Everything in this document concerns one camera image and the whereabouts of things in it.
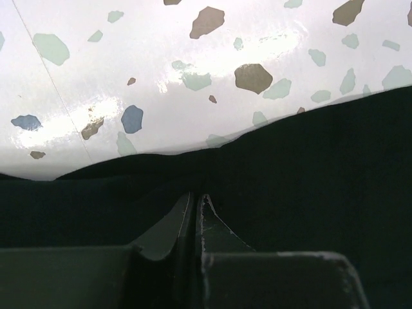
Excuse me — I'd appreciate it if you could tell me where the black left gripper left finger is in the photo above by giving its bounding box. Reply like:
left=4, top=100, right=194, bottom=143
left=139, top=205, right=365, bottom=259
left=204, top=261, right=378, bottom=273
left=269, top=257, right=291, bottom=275
left=1, top=192, right=193, bottom=308

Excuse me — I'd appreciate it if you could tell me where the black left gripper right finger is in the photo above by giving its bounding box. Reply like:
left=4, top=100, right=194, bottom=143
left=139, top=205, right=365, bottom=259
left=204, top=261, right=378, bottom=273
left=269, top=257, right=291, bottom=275
left=196, top=194, right=370, bottom=308

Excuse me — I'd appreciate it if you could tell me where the black t shirt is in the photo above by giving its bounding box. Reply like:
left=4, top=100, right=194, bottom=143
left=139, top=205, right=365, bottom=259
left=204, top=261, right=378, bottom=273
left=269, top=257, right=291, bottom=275
left=1, top=87, right=411, bottom=308

